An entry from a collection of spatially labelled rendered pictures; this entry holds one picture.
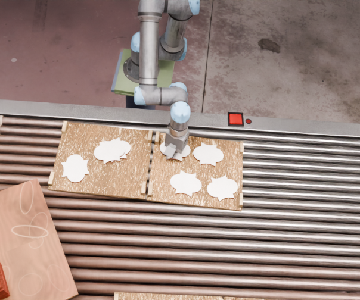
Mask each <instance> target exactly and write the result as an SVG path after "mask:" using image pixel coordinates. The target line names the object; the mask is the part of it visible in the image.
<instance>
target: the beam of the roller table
mask: <svg viewBox="0 0 360 300"><path fill-rule="evenodd" d="M0 115H3V116H4V117H21V118H39V119H49V120H67V121H85V122H95V123H113V124H131V125H141V126H159V127H167V126H168V124H169V122H170V111H164V110H146V109H137V108H120V107H102V106H93V105H76V104H58V103H49V102H31V101H14V100H4V99H0ZM243 117H244V127H230V126H228V115H226V114H208V113H199V112H190V118H189V122H188V129H204V130H223V131H233V132H251V133H269V134H279V135H297V136H315V137H325V138H343V139H360V124H359V123H341V122H332V121H315V120H297V119H287V118H270V117H253V116H243ZM246 119H251V121H252V123H251V124H247V123H246V122H245V120H246Z"/></svg>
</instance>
